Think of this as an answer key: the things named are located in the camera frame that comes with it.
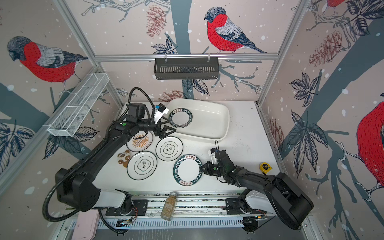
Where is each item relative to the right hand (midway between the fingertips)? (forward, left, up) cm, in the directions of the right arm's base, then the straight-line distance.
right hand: (199, 170), depth 83 cm
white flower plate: (+14, +20, -2) cm, 25 cm away
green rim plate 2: (+1, +7, -2) cm, 7 cm away
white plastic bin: (+38, +3, 0) cm, 38 cm away
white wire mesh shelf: (+9, +63, +31) cm, 71 cm away
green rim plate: (+38, +15, +1) cm, 41 cm away
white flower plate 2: (+2, +35, -2) cm, 35 cm away
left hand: (+13, +14, +25) cm, 31 cm away
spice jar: (-21, +14, +2) cm, 25 cm away
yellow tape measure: (+4, -39, -3) cm, 39 cm away
